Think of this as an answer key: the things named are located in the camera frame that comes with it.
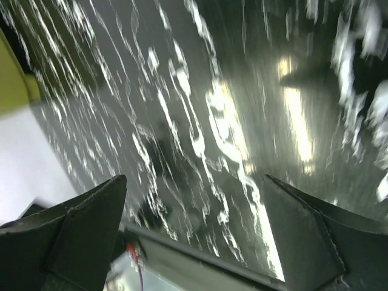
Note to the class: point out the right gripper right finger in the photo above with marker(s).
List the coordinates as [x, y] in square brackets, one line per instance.
[322, 246]

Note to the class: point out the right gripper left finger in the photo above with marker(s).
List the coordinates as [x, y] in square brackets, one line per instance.
[70, 243]

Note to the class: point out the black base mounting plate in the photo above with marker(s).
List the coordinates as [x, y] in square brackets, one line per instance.
[190, 268]

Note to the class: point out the olive green plastic bin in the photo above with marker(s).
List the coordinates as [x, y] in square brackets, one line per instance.
[18, 89]

